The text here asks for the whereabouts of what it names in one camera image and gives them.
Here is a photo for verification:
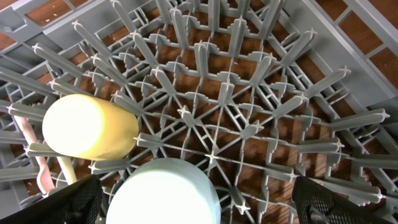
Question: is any grey dishwasher rack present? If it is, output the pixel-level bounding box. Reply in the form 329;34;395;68
1;0;397;223

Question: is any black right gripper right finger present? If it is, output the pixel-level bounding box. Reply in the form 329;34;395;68
292;176;390;224

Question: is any yellow plastic cup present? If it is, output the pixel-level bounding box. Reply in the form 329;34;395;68
42;94;139;161

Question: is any light blue bowl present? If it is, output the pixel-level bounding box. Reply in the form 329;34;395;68
106;158;221;224

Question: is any white plastic fork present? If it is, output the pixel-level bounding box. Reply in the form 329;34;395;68
14;116;55;197

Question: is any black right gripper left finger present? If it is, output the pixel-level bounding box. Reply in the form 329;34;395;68
1;175;103;224

